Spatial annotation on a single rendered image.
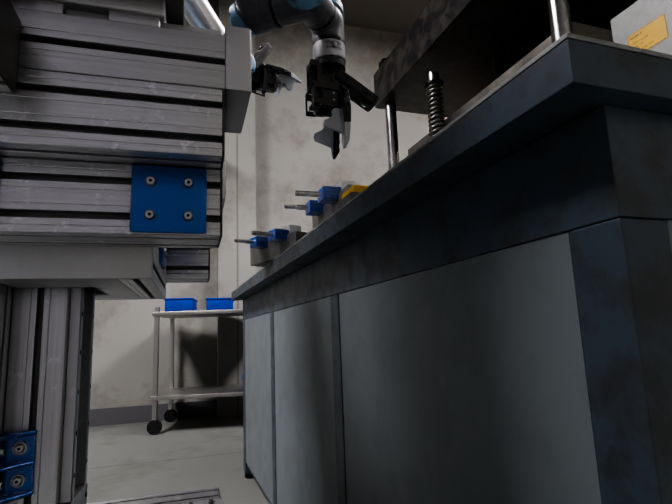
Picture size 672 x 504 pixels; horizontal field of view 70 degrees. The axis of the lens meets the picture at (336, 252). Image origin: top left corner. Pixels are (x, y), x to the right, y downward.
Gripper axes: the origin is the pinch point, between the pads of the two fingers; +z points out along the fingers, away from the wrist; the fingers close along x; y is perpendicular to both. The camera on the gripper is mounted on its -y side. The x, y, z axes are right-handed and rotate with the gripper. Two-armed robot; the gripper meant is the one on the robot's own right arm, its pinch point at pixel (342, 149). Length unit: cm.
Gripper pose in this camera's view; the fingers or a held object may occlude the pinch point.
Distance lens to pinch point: 108.8
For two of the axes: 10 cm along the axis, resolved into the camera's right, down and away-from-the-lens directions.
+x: 3.2, -1.7, -9.3
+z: 0.4, 9.9, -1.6
